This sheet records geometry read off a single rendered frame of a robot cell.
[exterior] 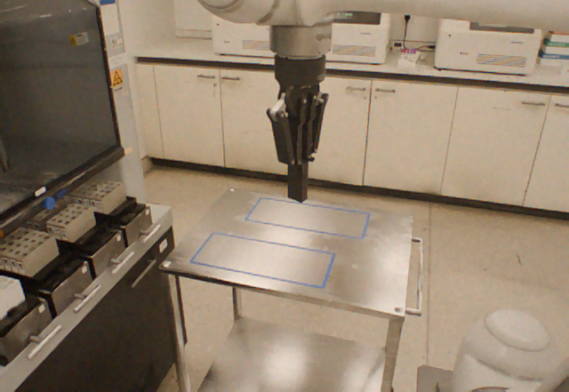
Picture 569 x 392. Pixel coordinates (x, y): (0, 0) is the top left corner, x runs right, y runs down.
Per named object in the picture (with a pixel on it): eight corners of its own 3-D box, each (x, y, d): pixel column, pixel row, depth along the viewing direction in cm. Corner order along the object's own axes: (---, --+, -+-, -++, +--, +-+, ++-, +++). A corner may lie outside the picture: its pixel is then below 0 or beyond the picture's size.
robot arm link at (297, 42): (346, 12, 63) (343, 54, 66) (294, 7, 69) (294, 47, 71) (308, 18, 57) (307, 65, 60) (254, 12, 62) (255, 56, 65)
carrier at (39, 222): (65, 218, 133) (60, 200, 130) (71, 219, 133) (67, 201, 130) (36, 238, 123) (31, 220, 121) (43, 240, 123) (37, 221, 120)
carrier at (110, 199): (121, 198, 144) (118, 181, 141) (127, 199, 143) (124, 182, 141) (98, 216, 134) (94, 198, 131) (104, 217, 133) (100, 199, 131)
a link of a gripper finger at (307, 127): (291, 90, 69) (296, 88, 70) (291, 156, 75) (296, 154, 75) (311, 94, 67) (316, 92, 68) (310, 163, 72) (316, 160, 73)
